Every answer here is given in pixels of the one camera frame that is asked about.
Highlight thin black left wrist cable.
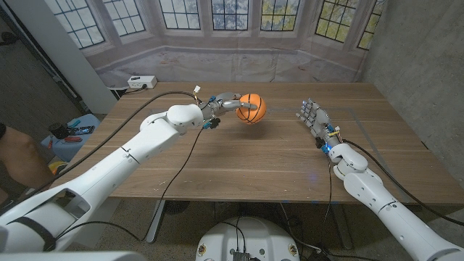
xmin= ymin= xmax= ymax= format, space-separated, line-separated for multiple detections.
xmin=54 ymin=126 xmax=204 ymax=243

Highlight black power strip cable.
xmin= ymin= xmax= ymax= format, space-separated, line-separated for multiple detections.
xmin=122 ymin=84 xmax=148 ymax=96

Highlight white power strip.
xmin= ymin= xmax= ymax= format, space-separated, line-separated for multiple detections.
xmin=127 ymin=75 xmax=158 ymax=90

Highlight printed window backdrop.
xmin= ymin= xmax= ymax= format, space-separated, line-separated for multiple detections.
xmin=43 ymin=0 xmax=387 ymax=88

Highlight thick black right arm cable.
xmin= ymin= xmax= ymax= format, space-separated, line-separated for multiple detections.
xmin=342 ymin=139 xmax=464 ymax=226

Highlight blue stool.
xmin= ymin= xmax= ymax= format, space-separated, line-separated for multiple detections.
xmin=40 ymin=114 xmax=102 ymax=163

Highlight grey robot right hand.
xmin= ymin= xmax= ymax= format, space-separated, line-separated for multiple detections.
xmin=295 ymin=97 xmax=342 ymax=146

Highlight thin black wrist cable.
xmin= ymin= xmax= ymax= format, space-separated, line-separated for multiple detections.
xmin=322 ymin=154 xmax=334 ymax=225
xmin=54 ymin=126 xmax=204 ymax=243

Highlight grey table leg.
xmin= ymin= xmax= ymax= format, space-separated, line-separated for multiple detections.
xmin=146 ymin=200 xmax=167 ymax=244
xmin=329 ymin=203 xmax=355 ymax=250

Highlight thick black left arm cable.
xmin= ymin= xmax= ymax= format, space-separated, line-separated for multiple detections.
xmin=21 ymin=90 xmax=199 ymax=204

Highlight orange mini basketball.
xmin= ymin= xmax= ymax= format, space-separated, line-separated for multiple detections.
xmin=236 ymin=93 xmax=268 ymax=125

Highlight black round fan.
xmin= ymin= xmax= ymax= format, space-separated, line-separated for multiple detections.
xmin=165 ymin=200 xmax=190 ymax=215

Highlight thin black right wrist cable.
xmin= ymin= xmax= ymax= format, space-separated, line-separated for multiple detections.
xmin=322 ymin=154 xmax=334 ymax=225

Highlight person bare leg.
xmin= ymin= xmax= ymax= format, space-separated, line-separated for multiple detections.
xmin=0 ymin=123 xmax=55 ymax=191

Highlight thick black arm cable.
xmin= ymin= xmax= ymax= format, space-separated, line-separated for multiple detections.
xmin=21 ymin=90 xmax=199 ymax=204
xmin=342 ymin=139 xmax=464 ymax=226

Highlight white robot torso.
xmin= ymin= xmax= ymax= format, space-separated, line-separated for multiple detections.
xmin=195 ymin=216 xmax=301 ymax=261

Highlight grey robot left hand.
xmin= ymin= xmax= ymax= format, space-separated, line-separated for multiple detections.
xmin=198 ymin=91 xmax=259 ymax=123

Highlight yellow object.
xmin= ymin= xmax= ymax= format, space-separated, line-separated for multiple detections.
xmin=47 ymin=160 xmax=69 ymax=177

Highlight black phone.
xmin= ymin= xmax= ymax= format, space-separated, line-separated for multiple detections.
xmin=68 ymin=125 xmax=96 ymax=136

